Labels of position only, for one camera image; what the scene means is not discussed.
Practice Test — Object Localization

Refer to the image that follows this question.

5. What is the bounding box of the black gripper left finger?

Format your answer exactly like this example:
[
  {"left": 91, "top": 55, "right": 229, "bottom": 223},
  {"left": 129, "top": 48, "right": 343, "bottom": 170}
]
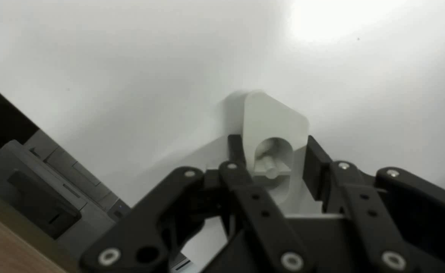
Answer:
[{"left": 78, "top": 136, "right": 308, "bottom": 273}]

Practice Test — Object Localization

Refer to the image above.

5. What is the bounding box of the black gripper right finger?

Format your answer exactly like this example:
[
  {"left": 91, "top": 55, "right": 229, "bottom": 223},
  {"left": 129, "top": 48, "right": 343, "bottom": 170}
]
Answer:
[{"left": 302, "top": 137, "right": 445, "bottom": 273}]

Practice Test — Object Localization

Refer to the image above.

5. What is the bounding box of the white drawer handle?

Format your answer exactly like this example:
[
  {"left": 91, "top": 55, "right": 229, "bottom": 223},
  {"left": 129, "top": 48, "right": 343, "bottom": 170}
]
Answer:
[{"left": 224, "top": 92, "right": 321, "bottom": 216}]

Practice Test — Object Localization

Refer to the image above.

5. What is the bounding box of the grey device with screen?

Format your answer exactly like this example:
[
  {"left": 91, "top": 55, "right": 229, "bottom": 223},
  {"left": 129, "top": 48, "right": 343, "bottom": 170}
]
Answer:
[{"left": 0, "top": 131, "right": 129, "bottom": 258}]

